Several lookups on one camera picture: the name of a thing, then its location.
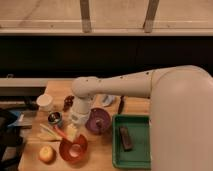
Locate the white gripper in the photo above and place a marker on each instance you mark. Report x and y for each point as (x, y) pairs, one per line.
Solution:
(79, 117)

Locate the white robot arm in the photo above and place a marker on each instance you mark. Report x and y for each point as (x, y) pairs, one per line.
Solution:
(180, 112)

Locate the red bowl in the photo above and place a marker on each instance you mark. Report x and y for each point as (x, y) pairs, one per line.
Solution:
(73, 152)

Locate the purple bowl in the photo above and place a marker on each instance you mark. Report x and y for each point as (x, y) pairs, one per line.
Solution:
(99, 121)

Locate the small metal cup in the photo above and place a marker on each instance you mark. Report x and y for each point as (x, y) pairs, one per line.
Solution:
(55, 119)

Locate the red grape bunch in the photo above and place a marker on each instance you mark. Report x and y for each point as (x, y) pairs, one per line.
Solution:
(68, 102)

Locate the yellow apple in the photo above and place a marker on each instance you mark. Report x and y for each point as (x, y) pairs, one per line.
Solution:
(46, 154)

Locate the white cup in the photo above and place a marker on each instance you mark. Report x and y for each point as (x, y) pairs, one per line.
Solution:
(45, 102)

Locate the crumpled blue cloth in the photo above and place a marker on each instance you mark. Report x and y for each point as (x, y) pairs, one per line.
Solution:
(107, 100)

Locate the brown chocolate bar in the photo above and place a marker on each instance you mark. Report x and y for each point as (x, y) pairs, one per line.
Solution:
(125, 138)

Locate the green tray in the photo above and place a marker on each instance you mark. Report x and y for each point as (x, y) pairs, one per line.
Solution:
(139, 156)

